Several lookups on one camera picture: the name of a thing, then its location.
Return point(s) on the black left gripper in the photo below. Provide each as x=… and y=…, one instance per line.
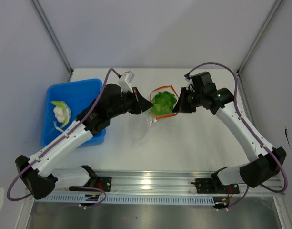
x=140, y=104

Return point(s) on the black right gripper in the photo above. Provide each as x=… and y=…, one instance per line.
x=181, y=106

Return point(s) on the green lettuce leaf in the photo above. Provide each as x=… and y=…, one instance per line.
x=163, y=103

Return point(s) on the clear zip top bag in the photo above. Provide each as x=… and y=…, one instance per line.
x=151, y=117

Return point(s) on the white cauliflower with leaves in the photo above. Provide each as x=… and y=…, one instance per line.
x=62, y=112

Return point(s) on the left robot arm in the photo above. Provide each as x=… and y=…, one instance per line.
x=38, y=172

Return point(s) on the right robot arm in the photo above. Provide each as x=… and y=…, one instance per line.
x=265, y=160

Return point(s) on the green onion stalk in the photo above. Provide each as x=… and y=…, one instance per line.
x=56, y=127

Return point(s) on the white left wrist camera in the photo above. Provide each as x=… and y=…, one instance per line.
x=125, y=81

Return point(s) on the aluminium mounting rail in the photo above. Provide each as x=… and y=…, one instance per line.
x=164, y=183

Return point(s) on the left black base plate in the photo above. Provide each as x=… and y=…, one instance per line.
x=102, y=183

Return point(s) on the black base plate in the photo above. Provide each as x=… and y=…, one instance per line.
x=102, y=183
x=210, y=186

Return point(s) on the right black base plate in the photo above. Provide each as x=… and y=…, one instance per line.
x=210, y=186

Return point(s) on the white slotted cable duct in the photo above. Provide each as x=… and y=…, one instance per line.
x=130, y=199

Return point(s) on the left aluminium frame post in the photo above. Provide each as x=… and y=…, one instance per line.
x=52, y=36

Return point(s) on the aluminium frame post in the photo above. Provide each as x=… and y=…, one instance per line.
x=261, y=78
x=52, y=36

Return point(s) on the right aluminium frame post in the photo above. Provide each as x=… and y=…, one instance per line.
x=261, y=78

